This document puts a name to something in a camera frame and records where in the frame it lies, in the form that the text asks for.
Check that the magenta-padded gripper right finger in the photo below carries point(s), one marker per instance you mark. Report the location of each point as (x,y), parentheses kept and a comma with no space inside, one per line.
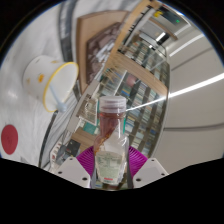
(150,171)

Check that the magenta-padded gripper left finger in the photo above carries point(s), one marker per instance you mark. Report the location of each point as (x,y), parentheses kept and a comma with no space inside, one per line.
(73,171)

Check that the clear plastic drink bottle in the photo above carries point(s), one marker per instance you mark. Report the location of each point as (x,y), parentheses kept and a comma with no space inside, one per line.
(111,150)

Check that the dark grey building model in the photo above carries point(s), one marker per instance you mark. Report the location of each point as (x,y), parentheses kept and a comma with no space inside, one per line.
(72,147)

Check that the flat round red coaster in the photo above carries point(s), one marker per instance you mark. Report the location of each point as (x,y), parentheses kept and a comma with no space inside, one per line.
(9,139)

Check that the white plastic spoon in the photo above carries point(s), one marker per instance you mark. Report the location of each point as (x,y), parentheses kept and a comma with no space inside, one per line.
(56,98)

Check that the wooden bookshelf full of books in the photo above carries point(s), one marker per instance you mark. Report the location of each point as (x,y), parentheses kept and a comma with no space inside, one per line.
(143,93)

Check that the white ceiling light strip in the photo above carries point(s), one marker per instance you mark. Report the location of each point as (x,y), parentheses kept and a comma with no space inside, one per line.
(196,86)
(186,45)

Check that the white cup with yellow rim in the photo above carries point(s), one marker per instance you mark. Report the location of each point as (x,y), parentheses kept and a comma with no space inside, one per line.
(41,78)

